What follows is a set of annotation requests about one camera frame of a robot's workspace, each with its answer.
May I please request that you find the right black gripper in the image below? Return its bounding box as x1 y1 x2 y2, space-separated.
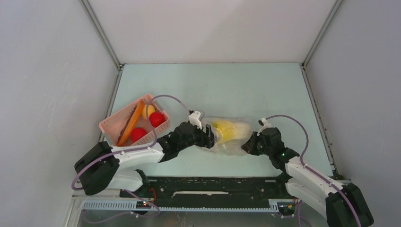
240 131 272 157

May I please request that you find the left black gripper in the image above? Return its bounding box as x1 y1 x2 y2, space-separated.
178 121 219 151

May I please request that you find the clear zip top bag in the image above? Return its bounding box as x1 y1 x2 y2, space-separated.
201 117 253 157

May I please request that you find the fake red apple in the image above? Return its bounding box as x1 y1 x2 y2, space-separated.
149 112 166 128

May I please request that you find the fake red orange peach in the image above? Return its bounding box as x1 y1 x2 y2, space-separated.
130 127 147 143

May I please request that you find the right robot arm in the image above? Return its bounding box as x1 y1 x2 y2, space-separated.
242 128 374 227

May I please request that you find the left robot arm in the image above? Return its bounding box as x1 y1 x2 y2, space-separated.
72 122 217 197

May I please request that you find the pink plastic basket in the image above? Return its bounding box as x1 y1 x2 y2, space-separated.
99 94 170 147

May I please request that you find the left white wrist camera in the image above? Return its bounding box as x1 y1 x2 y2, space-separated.
188 110 204 130

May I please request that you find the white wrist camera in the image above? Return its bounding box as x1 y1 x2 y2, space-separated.
257 118 273 136
188 110 204 130

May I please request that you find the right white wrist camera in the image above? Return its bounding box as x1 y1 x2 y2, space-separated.
257 118 273 136

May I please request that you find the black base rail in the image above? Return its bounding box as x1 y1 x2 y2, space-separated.
133 177 299 208

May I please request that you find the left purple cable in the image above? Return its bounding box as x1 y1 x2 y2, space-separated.
70 94 192 191

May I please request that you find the right aluminium frame post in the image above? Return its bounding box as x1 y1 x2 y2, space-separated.
302 0 345 69

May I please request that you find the aluminium frame post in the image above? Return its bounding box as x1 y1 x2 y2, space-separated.
302 0 345 69
79 0 123 71

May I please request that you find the white cable duct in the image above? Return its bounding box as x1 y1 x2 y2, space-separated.
82 200 279 212

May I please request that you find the left aluminium frame post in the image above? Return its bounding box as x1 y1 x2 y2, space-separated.
79 0 123 71

